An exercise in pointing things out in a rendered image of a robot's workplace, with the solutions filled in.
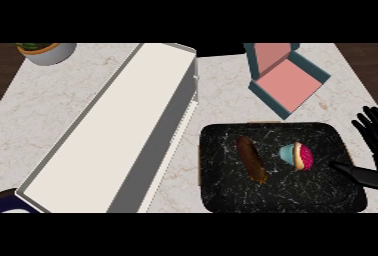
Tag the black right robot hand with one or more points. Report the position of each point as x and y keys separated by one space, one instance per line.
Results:
x=363 y=174

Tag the pink frosted cupcake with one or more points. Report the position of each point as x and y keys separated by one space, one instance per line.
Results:
x=298 y=156

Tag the black marble tray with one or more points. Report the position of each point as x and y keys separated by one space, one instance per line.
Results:
x=295 y=193

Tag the brown chocolate eclair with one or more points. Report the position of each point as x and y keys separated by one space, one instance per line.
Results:
x=251 y=160

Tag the large white cabinet door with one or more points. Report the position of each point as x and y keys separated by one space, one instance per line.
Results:
x=108 y=140

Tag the dark blue round object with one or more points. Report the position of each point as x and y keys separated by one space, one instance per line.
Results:
x=13 y=202

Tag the grey potted plant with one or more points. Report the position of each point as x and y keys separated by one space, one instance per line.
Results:
x=44 y=52

